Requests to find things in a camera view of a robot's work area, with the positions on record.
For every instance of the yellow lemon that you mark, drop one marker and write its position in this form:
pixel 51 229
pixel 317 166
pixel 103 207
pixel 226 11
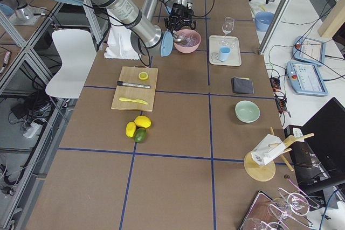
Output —
pixel 142 121
pixel 130 129

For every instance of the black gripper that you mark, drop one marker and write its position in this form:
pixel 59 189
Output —
pixel 180 11

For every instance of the green bowl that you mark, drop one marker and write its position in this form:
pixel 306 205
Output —
pixel 247 111

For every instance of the blue plastic cup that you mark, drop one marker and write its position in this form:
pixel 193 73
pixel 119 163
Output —
pixel 224 53

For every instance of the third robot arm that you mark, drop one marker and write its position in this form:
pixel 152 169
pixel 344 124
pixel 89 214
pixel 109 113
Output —
pixel 19 12

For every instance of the yellow plastic knife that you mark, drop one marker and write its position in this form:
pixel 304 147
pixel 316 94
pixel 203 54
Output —
pixel 124 99

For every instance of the metal rod black tip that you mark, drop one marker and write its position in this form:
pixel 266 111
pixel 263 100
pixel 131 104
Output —
pixel 135 85

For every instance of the pink bowl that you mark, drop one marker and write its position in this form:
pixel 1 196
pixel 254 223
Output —
pixel 188 49

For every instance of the wooden stand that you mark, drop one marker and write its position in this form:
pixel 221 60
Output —
pixel 267 172

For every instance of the clear wine glass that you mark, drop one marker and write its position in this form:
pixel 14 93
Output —
pixel 227 28

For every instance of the black monitor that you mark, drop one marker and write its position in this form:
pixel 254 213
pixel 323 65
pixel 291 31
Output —
pixel 327 144

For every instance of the clear ice cubes pile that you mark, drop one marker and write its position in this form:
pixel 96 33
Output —
pixel 192 40

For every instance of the teach pendant near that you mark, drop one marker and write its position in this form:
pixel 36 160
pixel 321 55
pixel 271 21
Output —
pixel 306 79

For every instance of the teach pendant far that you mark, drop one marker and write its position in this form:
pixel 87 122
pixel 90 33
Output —
pixel 309 50

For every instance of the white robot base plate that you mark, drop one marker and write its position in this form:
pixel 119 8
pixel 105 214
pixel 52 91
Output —
pixel 119 45

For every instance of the wooden cutting board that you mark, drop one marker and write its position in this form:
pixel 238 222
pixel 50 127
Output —
pixel 130 74

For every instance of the teach pendant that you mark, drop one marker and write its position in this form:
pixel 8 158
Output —
pixel 309 50
pixel 306 79

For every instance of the green lime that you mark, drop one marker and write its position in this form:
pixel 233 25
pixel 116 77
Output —
pixel 140 135

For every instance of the hanging wine glass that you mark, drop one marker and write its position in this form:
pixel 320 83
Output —
pixel 290 204

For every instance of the lemon slice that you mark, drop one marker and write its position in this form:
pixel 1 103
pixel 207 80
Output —
pixel 143 76

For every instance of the cream bear tray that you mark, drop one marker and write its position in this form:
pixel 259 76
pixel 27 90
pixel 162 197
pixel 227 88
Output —
pixel 233 43

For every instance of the metal ice scoop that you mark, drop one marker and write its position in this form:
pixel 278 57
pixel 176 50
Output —
pixel 179 38

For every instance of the aluminium frame post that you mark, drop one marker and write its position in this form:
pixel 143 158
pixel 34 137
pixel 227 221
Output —
pixel 282 6

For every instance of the white chair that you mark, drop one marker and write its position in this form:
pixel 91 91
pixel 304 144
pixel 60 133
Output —
pixel 77 52

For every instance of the white carton box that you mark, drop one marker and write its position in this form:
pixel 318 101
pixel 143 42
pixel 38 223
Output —
pixel 267 150

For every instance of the grey folded cloth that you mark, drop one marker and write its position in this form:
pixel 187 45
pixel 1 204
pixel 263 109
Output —
pixel 242 85

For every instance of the blue bowl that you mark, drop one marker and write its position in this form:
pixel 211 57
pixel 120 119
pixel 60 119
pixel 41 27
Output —
pixel 263 20

